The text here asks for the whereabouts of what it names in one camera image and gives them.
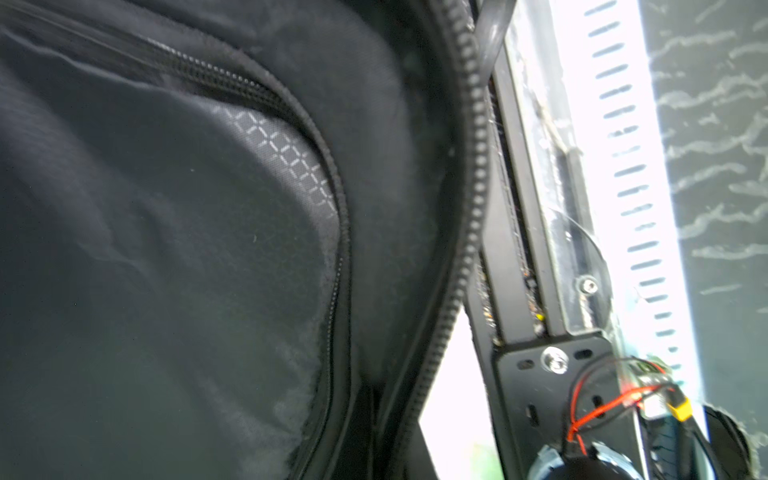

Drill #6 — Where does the white hard-shell suitcase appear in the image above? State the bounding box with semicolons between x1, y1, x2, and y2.
1;1;490;479

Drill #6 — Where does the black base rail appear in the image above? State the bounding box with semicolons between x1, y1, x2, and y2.
467;48;648;479

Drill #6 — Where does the white slotted cable duct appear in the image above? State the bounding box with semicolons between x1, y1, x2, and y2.
552;1;705;401

